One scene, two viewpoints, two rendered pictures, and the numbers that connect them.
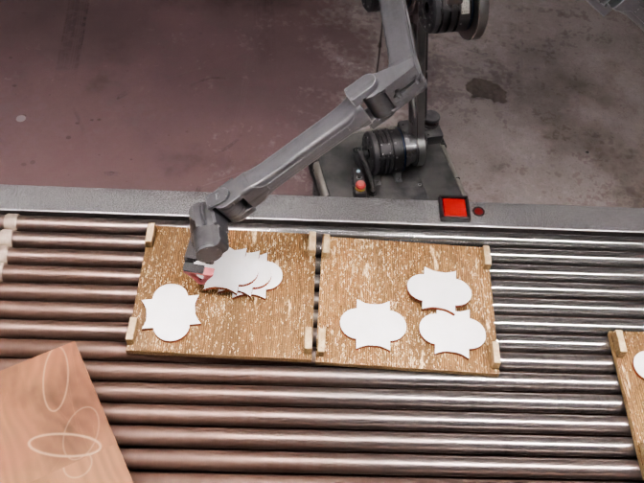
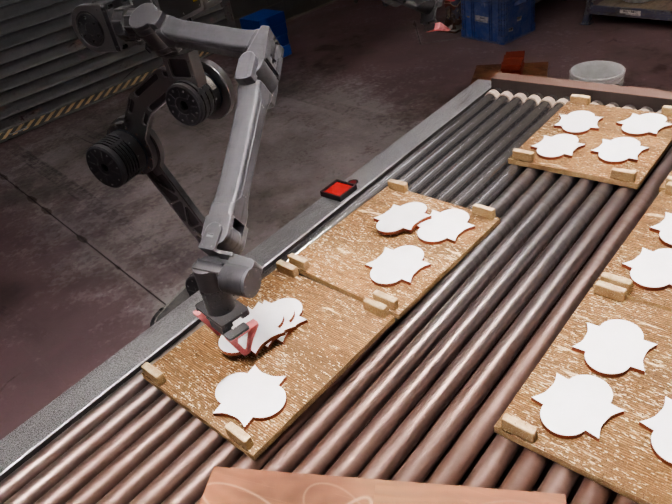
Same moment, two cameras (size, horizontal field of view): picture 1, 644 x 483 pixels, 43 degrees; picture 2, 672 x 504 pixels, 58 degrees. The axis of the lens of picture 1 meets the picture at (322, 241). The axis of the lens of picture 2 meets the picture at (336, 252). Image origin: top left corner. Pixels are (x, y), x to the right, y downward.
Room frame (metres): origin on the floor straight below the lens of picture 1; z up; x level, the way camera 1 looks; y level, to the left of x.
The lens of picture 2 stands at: (0.19, 0.67, 1.80)
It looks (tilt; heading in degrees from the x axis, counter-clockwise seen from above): 35 degrees down; 321
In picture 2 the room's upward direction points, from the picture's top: 12 degrees counter-clockwise
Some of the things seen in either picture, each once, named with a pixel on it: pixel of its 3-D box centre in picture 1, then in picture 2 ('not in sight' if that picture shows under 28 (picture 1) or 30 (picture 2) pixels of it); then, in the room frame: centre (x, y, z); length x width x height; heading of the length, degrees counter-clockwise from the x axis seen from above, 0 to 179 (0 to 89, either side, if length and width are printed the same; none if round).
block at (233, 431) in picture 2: (131, 331); (239, 435); (0.89, 0.40, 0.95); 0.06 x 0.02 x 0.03; 3
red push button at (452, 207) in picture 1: (454, 209); (338, 190); (1.35, -0.33, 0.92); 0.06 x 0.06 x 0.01; 4
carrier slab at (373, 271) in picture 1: (405, 303); (393, 242); (1.05, -0.21, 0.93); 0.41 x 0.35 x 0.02; 92
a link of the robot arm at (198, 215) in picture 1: (202, 220); (212, 275); (1.07, 0.26, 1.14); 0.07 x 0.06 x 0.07; 18
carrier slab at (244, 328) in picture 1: (226, 290); (269, 347); (1.03, 0.21, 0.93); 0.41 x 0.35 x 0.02; 93
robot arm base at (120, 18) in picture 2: not in sight; (131, 23); (1.72, -0.07, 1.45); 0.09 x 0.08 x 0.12; 108
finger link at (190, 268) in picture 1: (201, 266); (237, 334); (1.04, 0.27, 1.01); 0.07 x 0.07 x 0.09; 87
